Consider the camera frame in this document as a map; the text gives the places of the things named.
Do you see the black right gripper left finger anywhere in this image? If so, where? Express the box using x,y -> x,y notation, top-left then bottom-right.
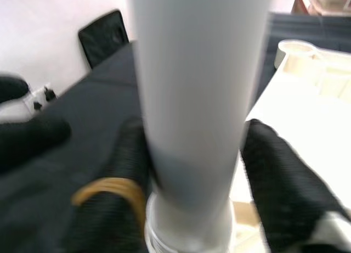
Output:
68,117 -> 154,253

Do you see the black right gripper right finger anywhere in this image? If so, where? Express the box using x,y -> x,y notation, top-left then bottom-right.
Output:
240,118 -> 351,253

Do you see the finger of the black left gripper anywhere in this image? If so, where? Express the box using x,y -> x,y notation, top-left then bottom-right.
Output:
0,117 -> 71,178
0,75 -> 30,104

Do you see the white plastic table leg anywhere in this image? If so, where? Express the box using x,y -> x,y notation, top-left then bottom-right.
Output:
124,0 -> 272,253

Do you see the black tablecloth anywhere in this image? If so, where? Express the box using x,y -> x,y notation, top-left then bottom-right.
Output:
0,13 -> 351,253

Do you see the clear bin orange lid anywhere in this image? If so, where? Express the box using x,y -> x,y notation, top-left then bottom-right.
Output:
292,0 -> 351,16

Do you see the white wall socket black plug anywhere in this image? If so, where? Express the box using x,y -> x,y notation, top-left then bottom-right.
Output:
26,82 -> 60,113

